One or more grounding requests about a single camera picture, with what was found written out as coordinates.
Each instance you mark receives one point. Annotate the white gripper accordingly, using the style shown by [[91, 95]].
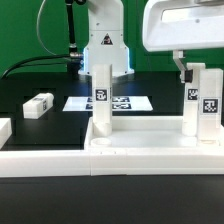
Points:
[[183, 25]]

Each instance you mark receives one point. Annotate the white desk top panel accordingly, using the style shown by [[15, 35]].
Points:
[[151, 145]]

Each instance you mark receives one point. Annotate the white block at left edge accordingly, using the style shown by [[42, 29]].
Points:
[[5, 130]]

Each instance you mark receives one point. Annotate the white L-shaped fixture wall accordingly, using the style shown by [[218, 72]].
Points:
[[45, 163]]

